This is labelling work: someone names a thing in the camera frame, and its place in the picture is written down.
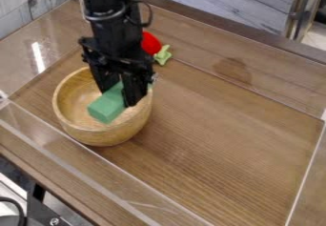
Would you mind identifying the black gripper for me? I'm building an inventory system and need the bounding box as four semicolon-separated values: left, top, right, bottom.
78;2;154;107

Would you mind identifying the green rectangular block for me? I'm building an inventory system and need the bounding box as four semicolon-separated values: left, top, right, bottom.
86;80;153;125

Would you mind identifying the brown wooden bowl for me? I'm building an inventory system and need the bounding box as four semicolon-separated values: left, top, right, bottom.
52;67;150;147

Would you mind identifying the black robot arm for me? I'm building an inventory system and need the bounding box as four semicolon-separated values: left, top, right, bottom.
78;0;154;107

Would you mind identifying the red plush strawberry toy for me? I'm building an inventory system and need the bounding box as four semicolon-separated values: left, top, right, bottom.
141;31;172;66

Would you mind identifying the clear acrylic front panel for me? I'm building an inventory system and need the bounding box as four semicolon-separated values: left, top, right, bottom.
0;96;212;226

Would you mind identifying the background metal table leg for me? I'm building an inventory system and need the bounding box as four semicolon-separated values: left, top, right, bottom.
284;0;319;42

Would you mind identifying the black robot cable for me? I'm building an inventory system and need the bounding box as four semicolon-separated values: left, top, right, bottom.
125;0;153;29

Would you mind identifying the black metal table frame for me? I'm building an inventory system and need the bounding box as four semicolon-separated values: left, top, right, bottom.
0;185;74;226

